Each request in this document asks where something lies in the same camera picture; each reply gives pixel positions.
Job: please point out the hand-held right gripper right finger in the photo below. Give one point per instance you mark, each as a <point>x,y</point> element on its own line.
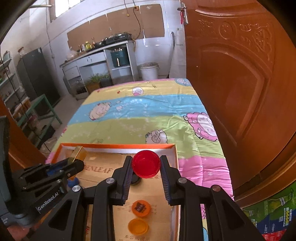
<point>164,183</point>

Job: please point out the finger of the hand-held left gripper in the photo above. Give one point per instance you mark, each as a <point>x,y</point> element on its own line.
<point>54,170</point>
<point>74,166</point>

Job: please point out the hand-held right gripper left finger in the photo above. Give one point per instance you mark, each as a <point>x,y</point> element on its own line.
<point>127,183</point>

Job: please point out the black bottle cap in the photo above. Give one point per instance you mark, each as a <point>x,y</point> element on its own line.
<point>136,182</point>

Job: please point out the gold rectangular box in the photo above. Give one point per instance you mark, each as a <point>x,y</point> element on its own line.
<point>79,154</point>

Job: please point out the blue bottle cap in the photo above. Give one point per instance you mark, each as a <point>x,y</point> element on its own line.
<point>72,182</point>

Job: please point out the shallow cardboard box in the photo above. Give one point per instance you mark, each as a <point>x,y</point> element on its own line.
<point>143,192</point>

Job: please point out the red bottle cap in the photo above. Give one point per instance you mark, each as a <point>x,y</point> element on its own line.
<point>146,164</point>

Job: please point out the orange cap with dark print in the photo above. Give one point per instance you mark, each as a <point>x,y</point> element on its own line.
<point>141,207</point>

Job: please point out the plain orange bottle cap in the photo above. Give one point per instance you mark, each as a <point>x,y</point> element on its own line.
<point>138,226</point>

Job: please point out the green metal stool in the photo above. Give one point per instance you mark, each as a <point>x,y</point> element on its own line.
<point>44,99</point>

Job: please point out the clear water jug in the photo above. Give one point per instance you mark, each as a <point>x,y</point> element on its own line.
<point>81,88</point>

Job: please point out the potted green plant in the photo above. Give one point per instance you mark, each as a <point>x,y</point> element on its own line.
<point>97,81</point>

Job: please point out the dark grey refrigerator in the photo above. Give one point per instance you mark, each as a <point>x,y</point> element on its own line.
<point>37,76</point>

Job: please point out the white shelf rack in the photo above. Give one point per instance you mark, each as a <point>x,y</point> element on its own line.
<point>9,78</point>

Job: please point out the white kitchen counter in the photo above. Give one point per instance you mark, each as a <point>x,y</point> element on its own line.
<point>92,60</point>

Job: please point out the white bucket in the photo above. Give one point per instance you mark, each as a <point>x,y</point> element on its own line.
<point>149,71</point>

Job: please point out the white plastic bag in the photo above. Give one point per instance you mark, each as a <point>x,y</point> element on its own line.
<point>71,54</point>

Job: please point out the green beer carton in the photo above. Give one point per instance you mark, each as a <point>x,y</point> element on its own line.
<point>272,215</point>

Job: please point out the green air fryer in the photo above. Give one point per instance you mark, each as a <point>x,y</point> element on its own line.
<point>119,58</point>

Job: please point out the yellow oil bottle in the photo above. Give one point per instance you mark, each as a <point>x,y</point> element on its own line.
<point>87,45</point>

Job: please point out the carved wooden door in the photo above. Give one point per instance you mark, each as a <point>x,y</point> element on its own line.
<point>231,81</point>

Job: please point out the white hanging sack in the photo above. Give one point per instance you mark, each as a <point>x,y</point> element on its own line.
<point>178,55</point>

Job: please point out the red cartons stack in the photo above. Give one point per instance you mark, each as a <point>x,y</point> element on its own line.
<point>282,236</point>

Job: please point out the black gas stove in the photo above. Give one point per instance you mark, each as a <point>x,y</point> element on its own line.
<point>119,38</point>

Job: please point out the window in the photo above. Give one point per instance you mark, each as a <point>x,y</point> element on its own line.
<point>62,9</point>

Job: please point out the cardboard wall panels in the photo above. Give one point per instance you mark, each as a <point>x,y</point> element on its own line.
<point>120,25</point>

